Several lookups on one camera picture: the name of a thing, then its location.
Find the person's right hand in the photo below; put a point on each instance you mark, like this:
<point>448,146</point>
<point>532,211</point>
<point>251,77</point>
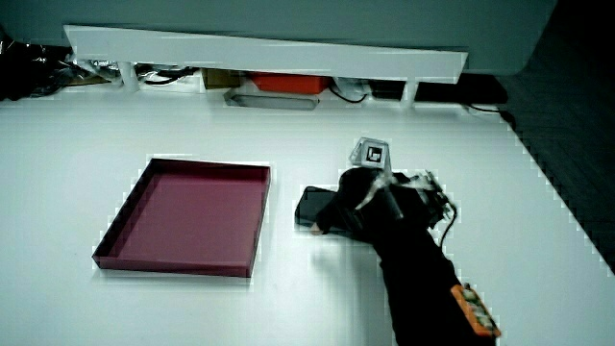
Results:
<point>384,206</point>

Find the black battery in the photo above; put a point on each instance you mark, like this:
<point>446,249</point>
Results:
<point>313,203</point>

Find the orange forearm tracker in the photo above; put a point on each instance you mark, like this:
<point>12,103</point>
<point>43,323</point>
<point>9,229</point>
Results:
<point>474,309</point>

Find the person's right forearm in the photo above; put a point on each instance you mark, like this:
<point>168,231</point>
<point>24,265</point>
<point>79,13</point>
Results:
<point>418,288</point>

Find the white desk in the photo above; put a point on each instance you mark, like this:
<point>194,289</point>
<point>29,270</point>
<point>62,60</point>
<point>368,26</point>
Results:
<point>72,192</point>

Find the black box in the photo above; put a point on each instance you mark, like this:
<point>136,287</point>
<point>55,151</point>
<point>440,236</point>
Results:
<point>386,90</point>

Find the grey flat tray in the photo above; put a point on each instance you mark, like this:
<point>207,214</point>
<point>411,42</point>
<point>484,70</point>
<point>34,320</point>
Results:
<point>271,101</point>

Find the orange box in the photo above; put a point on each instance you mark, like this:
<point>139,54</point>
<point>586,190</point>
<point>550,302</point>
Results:
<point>290,82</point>

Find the white shelf riser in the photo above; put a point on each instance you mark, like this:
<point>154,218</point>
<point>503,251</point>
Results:
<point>269,55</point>

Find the maroon square tray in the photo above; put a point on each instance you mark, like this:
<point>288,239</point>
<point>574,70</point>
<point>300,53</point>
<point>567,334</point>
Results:
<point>192,216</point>

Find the brown cardboard box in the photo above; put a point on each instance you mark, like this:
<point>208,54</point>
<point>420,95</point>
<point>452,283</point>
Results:
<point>220,78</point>

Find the black crinkled plastic bag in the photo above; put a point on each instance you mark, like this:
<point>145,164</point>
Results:
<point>29,67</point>

